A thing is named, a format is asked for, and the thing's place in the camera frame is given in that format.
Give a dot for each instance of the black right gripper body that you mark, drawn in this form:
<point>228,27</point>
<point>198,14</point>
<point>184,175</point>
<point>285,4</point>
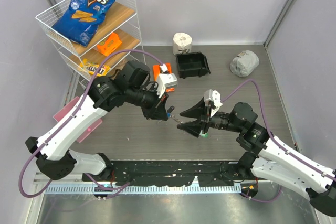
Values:
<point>206,120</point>

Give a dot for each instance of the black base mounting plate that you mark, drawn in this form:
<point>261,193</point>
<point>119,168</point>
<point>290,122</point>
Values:
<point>176,173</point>

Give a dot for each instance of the black key tag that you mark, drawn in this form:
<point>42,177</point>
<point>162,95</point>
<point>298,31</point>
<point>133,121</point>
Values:
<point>170,109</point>

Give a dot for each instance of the white slotted cable duct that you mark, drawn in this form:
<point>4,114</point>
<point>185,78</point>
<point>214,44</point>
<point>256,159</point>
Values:
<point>194,188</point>

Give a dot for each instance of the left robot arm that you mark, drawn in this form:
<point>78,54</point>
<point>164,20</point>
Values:
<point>56,160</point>

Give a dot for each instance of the blue Doritos chip bag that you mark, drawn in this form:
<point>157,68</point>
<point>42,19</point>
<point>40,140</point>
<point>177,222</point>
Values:
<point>80,21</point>

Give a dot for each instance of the pink box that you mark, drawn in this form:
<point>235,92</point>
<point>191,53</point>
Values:
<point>80,118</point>

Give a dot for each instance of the white toilet paper roll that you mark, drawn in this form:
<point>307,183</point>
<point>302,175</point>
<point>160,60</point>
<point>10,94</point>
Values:
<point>182,43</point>

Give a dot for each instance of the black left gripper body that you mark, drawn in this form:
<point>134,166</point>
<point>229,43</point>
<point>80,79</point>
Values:
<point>150,112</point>

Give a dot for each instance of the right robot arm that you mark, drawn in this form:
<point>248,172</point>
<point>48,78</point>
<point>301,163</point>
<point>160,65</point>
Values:
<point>268,156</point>

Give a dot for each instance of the yellow M&M candy bag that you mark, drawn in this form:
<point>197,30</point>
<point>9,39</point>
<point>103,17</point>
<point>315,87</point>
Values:
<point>93,66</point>

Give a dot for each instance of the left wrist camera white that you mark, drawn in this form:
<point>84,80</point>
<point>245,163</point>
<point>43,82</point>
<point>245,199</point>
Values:
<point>166,79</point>

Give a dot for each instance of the green key tag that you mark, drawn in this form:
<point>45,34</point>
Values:
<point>203,134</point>

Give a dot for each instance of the orange Gillette razor box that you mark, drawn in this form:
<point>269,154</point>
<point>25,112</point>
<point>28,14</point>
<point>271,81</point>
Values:
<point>162,77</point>

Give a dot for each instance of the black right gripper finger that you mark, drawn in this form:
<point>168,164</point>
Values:
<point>196,111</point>
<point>193,127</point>

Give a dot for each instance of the grey wrapped bundle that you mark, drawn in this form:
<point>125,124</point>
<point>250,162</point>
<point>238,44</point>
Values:
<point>244,63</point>

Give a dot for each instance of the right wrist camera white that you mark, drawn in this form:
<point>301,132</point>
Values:
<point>212,98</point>

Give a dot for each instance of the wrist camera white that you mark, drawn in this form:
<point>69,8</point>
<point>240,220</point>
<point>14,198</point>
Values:
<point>212,98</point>
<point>166,79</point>

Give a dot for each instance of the orange snack pouch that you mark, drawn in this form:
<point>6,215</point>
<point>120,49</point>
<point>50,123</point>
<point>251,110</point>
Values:
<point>108,45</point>

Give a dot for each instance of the black plastic bin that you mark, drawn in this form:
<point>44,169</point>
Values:
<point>193,64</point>

